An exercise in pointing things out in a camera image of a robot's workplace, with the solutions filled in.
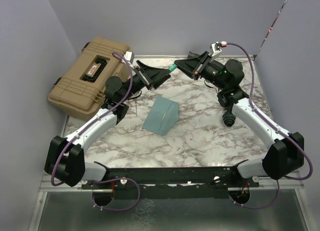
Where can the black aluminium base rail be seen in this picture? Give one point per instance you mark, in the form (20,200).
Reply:
(173,183)

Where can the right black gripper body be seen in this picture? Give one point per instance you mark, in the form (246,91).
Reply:
(204,66)

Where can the green white glue stick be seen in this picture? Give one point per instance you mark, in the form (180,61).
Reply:
(172,67)

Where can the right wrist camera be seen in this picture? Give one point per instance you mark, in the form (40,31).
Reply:
(216,48)

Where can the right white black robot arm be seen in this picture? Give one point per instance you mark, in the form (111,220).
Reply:
(284,148)

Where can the tan plastic tool case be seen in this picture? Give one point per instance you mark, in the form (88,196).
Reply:
(80,92)

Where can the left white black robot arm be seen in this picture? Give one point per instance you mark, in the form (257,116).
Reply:
(65,161)

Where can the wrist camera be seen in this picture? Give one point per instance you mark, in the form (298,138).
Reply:
(129,56)
(216,48)

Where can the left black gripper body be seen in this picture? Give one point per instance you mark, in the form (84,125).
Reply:
(143,77)

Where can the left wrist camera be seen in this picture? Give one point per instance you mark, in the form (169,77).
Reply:
(129,56)

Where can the teal paper envelope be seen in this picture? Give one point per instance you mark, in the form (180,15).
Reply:
(154,121)

